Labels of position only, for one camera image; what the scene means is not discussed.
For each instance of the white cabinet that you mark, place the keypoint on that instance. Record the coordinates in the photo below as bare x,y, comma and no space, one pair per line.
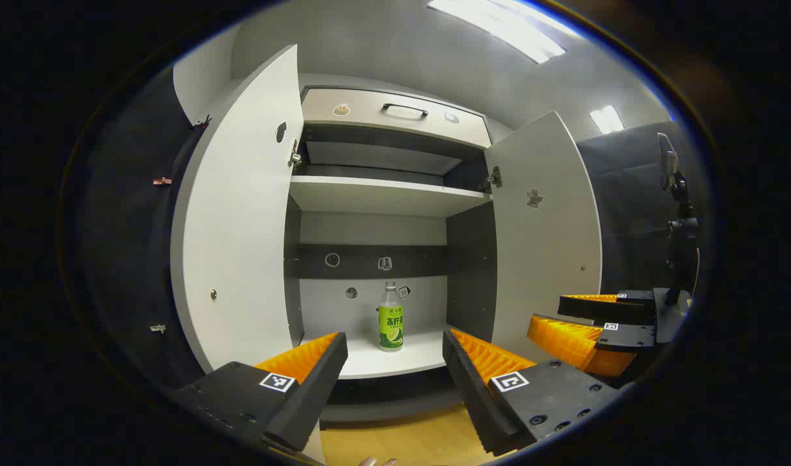
369,230

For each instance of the black camera stand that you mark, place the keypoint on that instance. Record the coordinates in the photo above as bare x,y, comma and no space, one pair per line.
681,230

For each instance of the metal door hinge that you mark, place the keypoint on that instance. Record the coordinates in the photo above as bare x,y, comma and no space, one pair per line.
295,157
494,178

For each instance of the small ceiling light panel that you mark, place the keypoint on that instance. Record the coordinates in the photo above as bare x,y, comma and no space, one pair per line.
606,120

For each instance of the white cabinet door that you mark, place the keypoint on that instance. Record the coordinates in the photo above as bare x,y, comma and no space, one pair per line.
240,226
544,259

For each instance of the green label bottle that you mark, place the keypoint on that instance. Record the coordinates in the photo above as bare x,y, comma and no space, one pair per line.
390,327

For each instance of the black cloth clip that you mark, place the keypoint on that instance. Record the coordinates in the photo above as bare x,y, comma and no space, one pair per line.
202,122

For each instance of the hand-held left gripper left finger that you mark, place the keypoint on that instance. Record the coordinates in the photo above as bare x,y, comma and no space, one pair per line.
311,395

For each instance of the large ceiling light panel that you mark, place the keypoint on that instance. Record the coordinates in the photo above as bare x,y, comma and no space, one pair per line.
505,29

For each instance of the white cabinet shelf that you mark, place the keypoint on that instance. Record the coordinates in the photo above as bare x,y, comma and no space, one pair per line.
382,194

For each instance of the white cabinet drawer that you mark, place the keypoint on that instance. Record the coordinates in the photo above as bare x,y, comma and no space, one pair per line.
369,120

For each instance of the black backdrop cloth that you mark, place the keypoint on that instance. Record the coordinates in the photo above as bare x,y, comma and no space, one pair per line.
628,213

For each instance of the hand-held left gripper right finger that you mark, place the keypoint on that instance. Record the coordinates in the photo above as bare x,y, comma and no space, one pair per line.
473,395

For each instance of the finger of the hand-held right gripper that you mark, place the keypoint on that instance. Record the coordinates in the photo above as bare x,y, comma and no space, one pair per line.
602,309
628,336

